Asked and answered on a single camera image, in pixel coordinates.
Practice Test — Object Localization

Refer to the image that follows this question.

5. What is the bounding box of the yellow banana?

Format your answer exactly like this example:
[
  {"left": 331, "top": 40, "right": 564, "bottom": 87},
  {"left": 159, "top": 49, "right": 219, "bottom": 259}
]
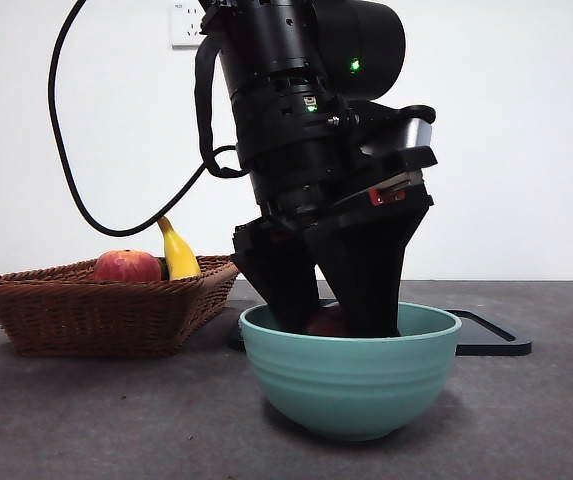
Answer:
[{"left": 157, "top": 215, "right": 202, "bottom": 281}]

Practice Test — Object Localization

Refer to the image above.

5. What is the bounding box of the white wall socket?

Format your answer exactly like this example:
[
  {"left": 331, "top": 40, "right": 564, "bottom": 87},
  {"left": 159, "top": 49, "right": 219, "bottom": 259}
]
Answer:
[{"left": 171, "top": 1, "right": 208, "bottom": 50}]

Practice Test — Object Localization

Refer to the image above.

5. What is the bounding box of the teal ribbed bowl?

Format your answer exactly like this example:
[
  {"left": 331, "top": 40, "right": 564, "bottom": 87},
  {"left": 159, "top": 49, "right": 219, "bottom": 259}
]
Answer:
[{"left": 239, "top": 301, "right": 464, "bottom": 442}]

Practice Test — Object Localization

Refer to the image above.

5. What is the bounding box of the black braided cable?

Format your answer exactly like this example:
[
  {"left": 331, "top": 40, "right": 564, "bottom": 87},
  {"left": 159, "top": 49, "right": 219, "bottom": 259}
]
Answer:
[{"left": 193, "top": 9, "right": 250, "bottom": 179}]

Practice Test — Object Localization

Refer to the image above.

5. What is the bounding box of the thick black cable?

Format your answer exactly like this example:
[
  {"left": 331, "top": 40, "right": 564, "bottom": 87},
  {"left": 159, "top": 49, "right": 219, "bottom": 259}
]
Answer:
[{"left": 47, "top": 0, "right": 217, "bottom": 237}]

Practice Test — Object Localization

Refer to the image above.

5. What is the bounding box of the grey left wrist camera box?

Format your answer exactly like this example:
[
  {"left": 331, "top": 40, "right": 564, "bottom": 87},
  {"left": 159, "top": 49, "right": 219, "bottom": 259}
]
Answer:
[{"left": 360, "top": 105, "right": 438, "bottom": 154}]

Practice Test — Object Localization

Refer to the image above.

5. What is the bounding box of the red yellow apple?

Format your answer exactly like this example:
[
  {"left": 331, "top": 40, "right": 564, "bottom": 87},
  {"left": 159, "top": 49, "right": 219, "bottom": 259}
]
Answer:
[{"left": 91, "top": 248, "right": 163, "bottom": 283}]

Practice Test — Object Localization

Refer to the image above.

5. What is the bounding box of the black rectangular tray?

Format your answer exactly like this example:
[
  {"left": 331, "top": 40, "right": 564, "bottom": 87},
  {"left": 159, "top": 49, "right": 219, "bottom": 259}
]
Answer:
[{"left": 228, "top": 308, "right": 534, "bottom": 357}]

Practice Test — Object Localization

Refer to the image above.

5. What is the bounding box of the brown wicker basket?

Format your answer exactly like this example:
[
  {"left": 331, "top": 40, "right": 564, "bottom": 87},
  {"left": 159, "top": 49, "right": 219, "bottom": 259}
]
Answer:
[{"left": 0, "top": 254, "right": 241, "bottom": 359}]

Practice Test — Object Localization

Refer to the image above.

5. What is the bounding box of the dark red plum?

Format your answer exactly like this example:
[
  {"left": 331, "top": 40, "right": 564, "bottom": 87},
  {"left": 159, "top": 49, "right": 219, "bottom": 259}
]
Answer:
[{"left": 305, "top": 305, "right": 352, "bottom": 337}]

